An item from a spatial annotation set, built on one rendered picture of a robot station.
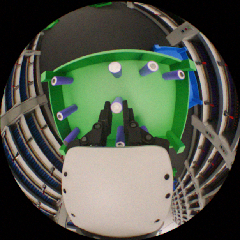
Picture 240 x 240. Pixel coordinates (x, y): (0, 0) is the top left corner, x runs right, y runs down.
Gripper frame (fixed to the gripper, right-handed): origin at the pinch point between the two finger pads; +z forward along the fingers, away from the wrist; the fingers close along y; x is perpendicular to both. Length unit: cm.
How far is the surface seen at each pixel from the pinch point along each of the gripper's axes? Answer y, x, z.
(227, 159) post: 63, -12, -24
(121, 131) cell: 0.4, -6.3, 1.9
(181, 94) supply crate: 14.5, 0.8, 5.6
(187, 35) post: 40, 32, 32
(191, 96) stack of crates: 39.0, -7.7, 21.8
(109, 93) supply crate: -1.9, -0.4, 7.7
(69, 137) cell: -11.5, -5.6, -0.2
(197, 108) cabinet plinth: 63, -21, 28
